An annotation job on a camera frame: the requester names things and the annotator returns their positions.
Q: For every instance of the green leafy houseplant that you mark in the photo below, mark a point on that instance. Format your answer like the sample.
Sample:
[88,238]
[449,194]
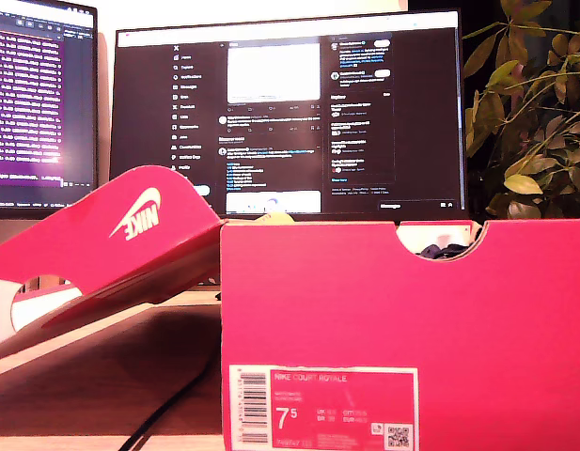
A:
[529,141]

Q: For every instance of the white tissue paper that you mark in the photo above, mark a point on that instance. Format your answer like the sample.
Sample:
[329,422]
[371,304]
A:
[426,235]

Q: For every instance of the red Nike shoebox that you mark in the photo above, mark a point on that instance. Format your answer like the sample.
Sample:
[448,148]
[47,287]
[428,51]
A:
[365,305]

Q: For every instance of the dark navy shoe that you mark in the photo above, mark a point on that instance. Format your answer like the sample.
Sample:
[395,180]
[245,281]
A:
[442,251]

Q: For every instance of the wide black computer monitor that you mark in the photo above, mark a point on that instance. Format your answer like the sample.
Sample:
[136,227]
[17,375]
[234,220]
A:
[153,117]

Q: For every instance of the computer monitor with purple terminal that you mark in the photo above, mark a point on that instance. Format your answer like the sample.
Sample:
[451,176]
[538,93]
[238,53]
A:
[31,94]

